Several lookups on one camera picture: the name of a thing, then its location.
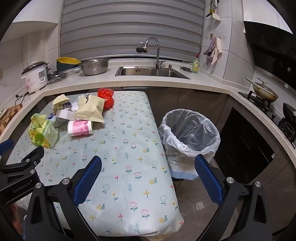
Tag white rice cooker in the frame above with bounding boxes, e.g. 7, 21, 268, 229
21, 61, 49, 94

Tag round steel steamer rack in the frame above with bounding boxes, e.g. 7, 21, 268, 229
47, 71, 67, 84

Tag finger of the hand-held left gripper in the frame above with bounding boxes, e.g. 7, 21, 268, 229
5, 146, 45, 173
0, 139, 15, 163

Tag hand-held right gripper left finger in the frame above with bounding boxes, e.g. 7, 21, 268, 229
23, 155, 103, 241

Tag green and yellow plastic bag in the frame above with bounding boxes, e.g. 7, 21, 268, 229
28, 113, 59, 149

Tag black range hood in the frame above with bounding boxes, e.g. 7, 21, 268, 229
244, 20, 296, 56

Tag green dish soap bottle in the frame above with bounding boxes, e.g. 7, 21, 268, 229
192, 54, 201, 74

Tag frying pan with lid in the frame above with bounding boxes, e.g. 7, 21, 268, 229
245, 77, 279, 103

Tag steel tray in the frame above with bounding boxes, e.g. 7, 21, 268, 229
59, 67, 81, 76

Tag hanging kitchen tool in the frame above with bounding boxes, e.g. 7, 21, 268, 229
206, 0, 222, 22

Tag white wall cabinet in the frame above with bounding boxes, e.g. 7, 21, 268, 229
10, 0, 63, 25

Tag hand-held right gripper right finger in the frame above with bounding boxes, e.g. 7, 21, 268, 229
194, 154, 275, 241

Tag black built-in oven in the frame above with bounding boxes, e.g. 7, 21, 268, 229
217, 107, 292, 186

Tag brown base cabinet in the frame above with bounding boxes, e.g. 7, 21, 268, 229
148, 88, 232, 130

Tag chrome faucet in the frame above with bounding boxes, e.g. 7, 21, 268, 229
136, 37, 167, 70

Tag black gas stove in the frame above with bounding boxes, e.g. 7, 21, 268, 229
238, 90, 296, 149

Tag yellow and blue basin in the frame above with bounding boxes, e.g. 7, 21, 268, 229
56, 57, 82, 71

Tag steel colander bowl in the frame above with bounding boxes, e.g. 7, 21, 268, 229
80, 58, 111, 76

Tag black wok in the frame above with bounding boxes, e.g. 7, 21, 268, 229
282, 103, 296, 126

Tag black power plug cable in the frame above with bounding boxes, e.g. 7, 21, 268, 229
15, 91, 29, 106

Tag yellow orange snack bag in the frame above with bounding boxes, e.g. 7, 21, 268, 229
52, 94, 72, 110

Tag kraft paper pouch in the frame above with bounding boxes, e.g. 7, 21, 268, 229
73, 95, 105, 123

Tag red plastic bag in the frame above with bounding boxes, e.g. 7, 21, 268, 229
97, 88, 115, 110

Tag pink paper cup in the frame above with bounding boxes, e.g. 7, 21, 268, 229
68, 120, 93, 137

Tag beige hanging cloth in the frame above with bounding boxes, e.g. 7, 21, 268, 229
210, 38, 223, 65

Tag wooden cutting board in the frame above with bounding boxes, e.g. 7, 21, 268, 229
0, 103, 23, 137

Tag floral tablecloth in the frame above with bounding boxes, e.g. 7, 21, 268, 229
6, 91, 185, 238

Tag grey window blind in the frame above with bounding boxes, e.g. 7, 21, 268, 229
60, 0, 205, 61

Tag stainless steel sink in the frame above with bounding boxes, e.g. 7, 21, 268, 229
115, 65, 191, 80

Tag pink and beige cloths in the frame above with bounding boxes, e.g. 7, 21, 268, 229
203, 38, 216, 65

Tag waste bin with clear liner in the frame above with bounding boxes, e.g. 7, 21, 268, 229
158, 108, 221, 181

